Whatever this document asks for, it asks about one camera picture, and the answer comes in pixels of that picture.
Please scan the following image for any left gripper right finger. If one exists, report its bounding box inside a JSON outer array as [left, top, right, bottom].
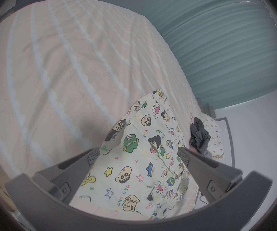
[[177, 147, 243, 204]]

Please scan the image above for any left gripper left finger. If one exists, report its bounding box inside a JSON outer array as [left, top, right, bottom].
[[34, 147, 100, 204]]

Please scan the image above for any white printed pyjama top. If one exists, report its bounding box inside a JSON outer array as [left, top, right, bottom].
[[70, 89, 199, 222]]

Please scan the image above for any bed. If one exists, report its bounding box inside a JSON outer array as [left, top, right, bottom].
[[0, 0, 235, 214]]

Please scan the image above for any white printed pillow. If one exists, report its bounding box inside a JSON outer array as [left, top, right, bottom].
[[200, 113, 225, 159]]

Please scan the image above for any black garment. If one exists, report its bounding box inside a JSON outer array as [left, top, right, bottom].
[[189, 117, 211, 154]]

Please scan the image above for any grey bedside table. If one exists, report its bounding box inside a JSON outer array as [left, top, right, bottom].
[[197, 98, 216, 117]]

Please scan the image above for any blue-green curtain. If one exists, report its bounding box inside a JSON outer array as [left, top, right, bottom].
[[100, 0, 277, 109]]

